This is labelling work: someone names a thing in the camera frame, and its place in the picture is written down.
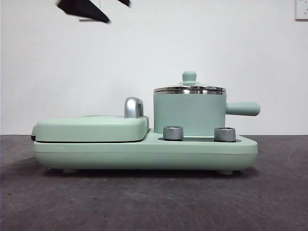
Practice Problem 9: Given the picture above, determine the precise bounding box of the green griddle cover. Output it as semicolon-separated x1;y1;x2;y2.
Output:
30;115;150;143

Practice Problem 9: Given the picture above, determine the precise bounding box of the glass lid with green knob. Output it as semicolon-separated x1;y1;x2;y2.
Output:
154;71;227;93

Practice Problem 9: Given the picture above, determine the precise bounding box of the silver control knob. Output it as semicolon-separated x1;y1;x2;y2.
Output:
162;126;183;140
213;127;236;142

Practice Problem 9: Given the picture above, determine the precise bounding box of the green steamer pot with handle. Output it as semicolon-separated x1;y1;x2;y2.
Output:
153;90;260;135

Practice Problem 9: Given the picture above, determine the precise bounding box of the green breakfast machine base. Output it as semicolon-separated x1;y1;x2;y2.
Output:
32;127;258;174

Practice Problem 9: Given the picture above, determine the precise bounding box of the chrome griddle cover handle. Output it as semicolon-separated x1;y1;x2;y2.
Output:
124;97;145;118

